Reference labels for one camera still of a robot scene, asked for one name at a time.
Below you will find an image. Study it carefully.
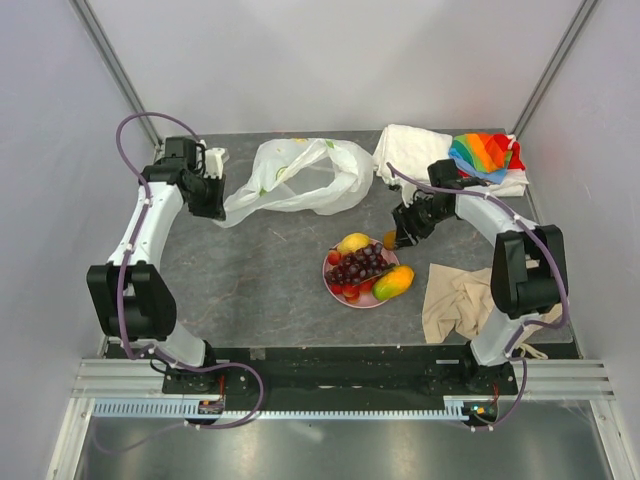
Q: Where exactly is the beige cloth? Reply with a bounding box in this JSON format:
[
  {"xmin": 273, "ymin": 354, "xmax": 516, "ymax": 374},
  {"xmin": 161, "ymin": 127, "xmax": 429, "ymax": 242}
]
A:
[{"xmin": 421, "ymin": 263, "xmax": 564, "ymax": 360}]

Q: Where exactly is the fake yellow lemon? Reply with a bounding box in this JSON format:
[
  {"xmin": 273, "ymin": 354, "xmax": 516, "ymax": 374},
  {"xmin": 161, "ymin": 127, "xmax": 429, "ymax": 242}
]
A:
[{"xmin": 336, "ymin": 233, "xmax": 371, "ymax": 255}]

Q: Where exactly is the fake mango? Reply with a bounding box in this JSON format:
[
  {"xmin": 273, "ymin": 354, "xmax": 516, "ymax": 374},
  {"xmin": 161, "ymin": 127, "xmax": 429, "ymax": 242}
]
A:
[{"xmin": 372, "ymin": 265, "xmax": 415, "ymax": 302}]

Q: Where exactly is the grey cable duct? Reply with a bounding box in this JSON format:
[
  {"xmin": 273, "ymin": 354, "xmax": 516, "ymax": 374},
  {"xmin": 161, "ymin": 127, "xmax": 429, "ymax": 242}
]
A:
[{"xmin": 93, "ymin": 398, "xmax": 469, "ymax": 421}]

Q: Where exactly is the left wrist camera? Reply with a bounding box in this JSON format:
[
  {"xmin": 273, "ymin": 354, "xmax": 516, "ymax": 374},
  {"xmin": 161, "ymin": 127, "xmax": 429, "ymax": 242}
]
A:
[{"xmin": 203, "ymin": 147, "xmax": 229, "ymax": 179}]

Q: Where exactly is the fake dark red fruit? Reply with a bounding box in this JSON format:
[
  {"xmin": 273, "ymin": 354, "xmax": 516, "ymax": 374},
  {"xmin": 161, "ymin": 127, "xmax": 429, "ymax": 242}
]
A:
[{"xmin": 323, "ymin": 242, "xmax": 397, "ymax": 286}]

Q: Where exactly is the pink plate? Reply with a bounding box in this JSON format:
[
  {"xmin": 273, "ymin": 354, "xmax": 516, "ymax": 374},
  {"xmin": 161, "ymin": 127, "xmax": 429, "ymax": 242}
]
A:
[{"xmin": 322, "ymin": 240, "xmax": 399, "ymax": 309}]

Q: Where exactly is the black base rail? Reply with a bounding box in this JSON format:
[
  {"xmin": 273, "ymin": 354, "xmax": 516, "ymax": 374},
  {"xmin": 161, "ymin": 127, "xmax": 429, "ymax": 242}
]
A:
[{"xmin": 138, "ymin": 343, "xmax": 516, "ymax": 396}]

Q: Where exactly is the fake orange fruit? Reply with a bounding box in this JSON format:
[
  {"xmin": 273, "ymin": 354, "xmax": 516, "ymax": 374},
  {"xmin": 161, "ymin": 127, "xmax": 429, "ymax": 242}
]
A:
[{"xmin": 383, "ymin": 230, "xmax": 396, "ymax": 251}]

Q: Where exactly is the white plastic bag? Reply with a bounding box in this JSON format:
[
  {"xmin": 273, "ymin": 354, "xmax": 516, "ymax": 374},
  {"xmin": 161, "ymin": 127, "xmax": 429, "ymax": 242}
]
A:
[{"xmin": 216, "ymin": 138, "xmax": 374, "ymax": 228}]

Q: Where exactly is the white folded towel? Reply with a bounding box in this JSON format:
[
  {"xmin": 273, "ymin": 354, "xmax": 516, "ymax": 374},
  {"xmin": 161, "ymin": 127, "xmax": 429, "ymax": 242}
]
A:
[{"xmin": 373, "ymin": 124, "xmax": 453, "ymax": 203}]

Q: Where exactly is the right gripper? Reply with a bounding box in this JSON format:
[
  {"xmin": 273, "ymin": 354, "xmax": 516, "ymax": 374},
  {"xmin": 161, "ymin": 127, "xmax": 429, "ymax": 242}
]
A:
[{"xmin": 391, "ymin": 194, "xmax": 452, "ymax": 250}]

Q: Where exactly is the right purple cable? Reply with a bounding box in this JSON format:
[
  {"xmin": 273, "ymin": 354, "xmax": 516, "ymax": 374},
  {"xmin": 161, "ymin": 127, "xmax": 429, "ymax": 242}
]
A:
[{"xmin": 385, "ymin": 162, "xmax": 572, "ymax": 434}]

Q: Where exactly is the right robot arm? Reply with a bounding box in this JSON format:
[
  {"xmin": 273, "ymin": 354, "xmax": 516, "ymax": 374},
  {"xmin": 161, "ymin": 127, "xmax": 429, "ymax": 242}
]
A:
[{"xmin": 390, "ymin": 159, "xmax": 570, "ymax": 394}]

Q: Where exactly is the white printed cloth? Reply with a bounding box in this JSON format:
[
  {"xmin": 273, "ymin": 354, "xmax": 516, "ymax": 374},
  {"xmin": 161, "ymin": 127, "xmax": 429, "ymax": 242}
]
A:
[{"xmin": 482, "ymin": 169, "xmax": 529, "ymax": 197}]

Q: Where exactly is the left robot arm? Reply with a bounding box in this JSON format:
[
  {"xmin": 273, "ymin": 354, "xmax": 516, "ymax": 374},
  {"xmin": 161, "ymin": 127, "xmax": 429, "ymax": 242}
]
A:
[{"xmin": 86, "ymin": 137, "xmax": 229, "ymax": 393}]

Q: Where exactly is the rainbow coloured cloth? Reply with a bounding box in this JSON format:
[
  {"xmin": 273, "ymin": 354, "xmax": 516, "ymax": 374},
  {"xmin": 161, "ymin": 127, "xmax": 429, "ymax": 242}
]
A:
[{"xmin": 448, "ymin": 132, "xmax": 526, "ymax": 184}]

